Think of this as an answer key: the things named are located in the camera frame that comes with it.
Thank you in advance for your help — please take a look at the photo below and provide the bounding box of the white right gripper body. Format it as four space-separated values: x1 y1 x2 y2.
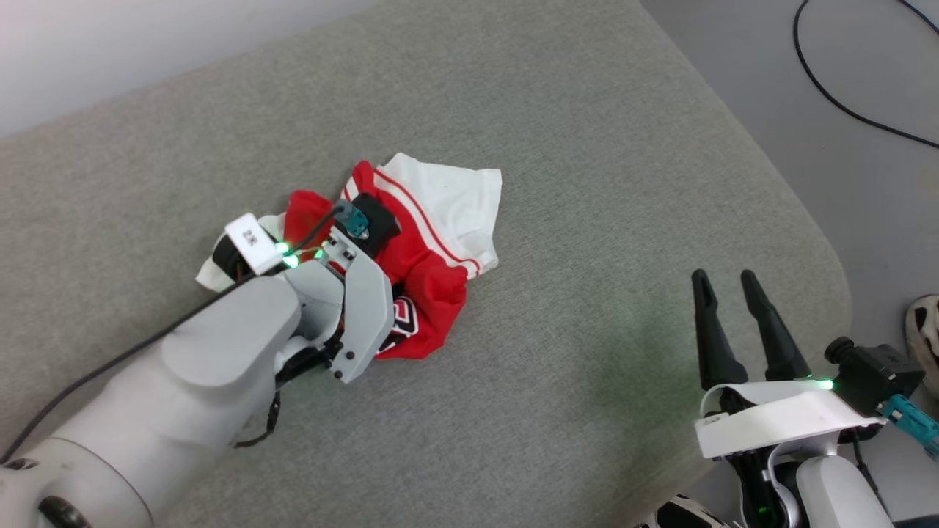
695 379 885 470

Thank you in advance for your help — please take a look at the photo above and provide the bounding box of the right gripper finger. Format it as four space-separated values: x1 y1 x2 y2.
740 269 812 383
691 268 750 392

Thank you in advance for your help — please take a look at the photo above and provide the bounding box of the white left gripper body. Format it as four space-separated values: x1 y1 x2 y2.
282 235 394 384

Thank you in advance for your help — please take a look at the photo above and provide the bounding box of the red white basketball jersey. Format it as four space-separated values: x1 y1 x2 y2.
195 152 503 361

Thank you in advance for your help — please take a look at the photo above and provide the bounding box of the white paper label tag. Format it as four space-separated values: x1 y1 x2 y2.
224 213 285 276

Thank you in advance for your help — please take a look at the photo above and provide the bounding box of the white black sneaker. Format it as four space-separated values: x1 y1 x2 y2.
905 293 939 398
637 494 728 528

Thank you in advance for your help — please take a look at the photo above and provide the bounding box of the grey fabric sofa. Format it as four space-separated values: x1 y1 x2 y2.
0 0 853 528

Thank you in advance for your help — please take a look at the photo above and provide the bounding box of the teal right camera connector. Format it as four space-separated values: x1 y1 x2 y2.
879 395 939 461

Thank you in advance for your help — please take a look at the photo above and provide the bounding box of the black floor cable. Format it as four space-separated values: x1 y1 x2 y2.
792 0 939 151

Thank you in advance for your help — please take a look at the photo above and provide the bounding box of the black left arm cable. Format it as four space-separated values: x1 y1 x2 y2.
0 204 347 464

